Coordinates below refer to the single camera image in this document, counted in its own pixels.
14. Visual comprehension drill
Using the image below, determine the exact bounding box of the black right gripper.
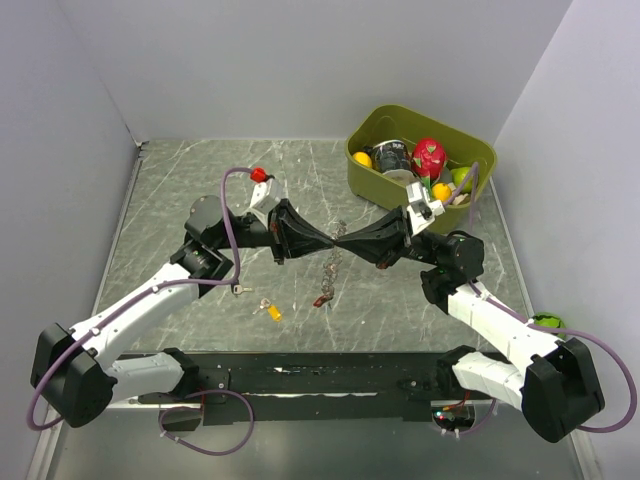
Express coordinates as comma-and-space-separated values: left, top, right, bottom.
335, 205, 443, 270

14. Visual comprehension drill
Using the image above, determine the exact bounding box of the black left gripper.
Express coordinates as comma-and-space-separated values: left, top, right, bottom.
215, 198, 334, 265

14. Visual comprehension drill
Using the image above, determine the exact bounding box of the metal disc keyring with rings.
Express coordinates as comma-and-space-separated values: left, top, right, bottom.
317, 246, 342, 308

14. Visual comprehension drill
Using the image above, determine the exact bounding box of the red key tag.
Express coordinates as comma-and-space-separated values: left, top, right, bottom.
313, 296, 328, 308

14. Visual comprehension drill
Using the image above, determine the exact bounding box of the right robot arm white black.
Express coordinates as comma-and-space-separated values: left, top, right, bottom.
335, 201, 605, 443

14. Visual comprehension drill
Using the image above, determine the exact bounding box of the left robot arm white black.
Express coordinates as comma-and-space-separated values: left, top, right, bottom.
30, 193, 334, 428

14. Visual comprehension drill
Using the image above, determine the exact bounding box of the yellow lemon toy right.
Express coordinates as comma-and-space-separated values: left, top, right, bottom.
431, 183, 453, 204

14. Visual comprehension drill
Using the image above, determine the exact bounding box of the yellow lemon toy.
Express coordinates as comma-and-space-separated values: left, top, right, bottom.
352, 151, 373, 169
431, 183, 453, 204

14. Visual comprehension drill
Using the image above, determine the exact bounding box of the yellow tag key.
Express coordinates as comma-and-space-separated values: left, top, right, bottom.
253, 298, 282, 322

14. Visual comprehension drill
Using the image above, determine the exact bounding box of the black printed cup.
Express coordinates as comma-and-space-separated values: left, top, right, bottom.
371, 140, 416, 185

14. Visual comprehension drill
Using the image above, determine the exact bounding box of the yellow lemon toy left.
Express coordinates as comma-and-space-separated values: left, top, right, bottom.
352, 151, 373, 169

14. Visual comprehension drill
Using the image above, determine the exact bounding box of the red dragon fruit toy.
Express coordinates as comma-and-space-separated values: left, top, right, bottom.
410, 137, 447, 186

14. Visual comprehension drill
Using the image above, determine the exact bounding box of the green pear toy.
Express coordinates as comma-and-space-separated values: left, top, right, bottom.
451, 167, 474, 194

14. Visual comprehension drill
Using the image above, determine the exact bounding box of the olive green plastic bin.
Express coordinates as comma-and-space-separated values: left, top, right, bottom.
345, 104, 497, 233

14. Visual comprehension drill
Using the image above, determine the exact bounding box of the green watermelon ball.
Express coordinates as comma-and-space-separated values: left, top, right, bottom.
532, 312, 566, 329

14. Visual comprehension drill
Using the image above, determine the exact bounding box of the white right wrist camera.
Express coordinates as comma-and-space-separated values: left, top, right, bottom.
406, 182, 445, 236

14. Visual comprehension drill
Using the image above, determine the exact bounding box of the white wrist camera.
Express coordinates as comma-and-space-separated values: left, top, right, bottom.
248, 167, 285, 226
406, 182, 445, 236

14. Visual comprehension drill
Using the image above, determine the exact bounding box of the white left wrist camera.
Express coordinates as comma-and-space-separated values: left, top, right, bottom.
248, 167, 285, 226

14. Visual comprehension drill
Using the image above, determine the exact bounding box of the aluminium rail frame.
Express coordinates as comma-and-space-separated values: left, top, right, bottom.
47, 364, 579, 411

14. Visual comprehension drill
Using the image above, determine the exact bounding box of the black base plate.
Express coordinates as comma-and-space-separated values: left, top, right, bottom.
138, 352, 488, 426

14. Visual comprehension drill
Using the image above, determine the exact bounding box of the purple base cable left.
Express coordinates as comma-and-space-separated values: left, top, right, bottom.
158, 389, 255, 455

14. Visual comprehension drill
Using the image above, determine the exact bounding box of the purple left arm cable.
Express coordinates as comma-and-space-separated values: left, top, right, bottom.
26, 166, 261, 431

